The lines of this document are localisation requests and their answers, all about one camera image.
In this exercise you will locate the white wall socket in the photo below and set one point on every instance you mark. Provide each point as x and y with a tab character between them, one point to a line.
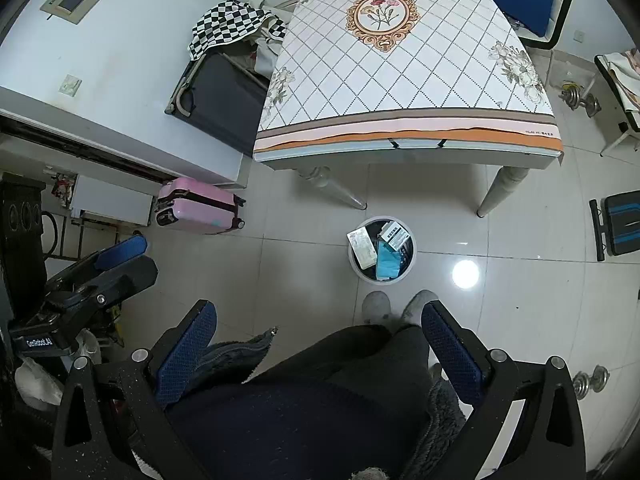
70	85

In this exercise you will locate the table with floral tablecloth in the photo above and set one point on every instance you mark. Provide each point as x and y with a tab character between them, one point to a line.
400	85

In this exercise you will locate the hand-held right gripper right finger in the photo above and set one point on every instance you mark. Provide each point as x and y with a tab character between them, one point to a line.
450	355

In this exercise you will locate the metal dumbbell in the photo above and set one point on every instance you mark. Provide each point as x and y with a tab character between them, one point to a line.
590	382
580	100

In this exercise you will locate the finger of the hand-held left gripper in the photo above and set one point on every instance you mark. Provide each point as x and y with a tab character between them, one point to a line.
125	280
122	250

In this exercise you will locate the white plastic bag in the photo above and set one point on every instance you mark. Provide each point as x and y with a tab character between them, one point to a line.
37	382

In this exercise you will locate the black white checkered cloth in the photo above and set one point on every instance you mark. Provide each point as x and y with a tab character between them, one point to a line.
225	22

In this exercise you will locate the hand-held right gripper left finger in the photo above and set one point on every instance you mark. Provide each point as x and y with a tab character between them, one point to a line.
185	350

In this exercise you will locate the grey slipper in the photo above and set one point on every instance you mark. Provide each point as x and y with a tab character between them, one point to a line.
376	307
415	305

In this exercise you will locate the black chair with white seat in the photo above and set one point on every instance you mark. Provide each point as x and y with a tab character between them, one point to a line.
627	120

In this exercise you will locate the beige cloth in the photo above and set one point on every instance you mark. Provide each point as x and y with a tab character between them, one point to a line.
625	75

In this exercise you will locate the teal packet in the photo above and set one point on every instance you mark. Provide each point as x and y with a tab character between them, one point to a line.
389	262

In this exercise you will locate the white round trash bin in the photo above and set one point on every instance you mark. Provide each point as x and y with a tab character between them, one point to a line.
367	275

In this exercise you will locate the black blue fitness bench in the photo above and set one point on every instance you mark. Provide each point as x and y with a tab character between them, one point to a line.
620	225

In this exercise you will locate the person's dark clothing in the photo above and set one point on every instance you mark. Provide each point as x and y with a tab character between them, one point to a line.
310	410

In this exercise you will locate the pink suitcase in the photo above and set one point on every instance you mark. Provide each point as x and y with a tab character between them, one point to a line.
197	205

